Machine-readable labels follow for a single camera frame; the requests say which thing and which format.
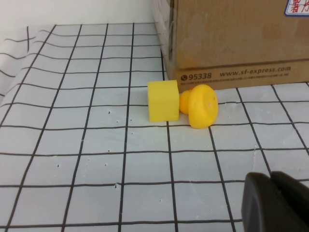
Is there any blue-bordered handwritten chips label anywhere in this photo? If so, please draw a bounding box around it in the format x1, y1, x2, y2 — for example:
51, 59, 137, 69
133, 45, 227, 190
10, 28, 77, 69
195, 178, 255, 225
284, 0, 309, 16

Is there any cardboard box with sf-express print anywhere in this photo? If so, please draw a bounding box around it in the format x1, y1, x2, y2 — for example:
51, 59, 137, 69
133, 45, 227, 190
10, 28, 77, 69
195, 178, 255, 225
153, 0, 309, 91

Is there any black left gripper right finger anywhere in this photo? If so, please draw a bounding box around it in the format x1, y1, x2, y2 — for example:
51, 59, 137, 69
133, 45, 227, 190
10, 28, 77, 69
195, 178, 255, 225
270, 171, 309, 218

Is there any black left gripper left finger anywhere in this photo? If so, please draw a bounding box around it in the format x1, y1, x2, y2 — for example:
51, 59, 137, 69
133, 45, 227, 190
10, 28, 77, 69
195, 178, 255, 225
240, 172, 309, 232

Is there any yellow rubber duck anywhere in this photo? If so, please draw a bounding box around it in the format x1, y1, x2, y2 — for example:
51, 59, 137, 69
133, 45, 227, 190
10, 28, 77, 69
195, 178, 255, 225
179, 84, 219, 130

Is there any yellow foam cube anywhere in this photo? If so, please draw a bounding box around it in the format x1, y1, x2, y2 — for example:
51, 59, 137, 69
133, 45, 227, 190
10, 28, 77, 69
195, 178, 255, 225
147, 80, 181, 122

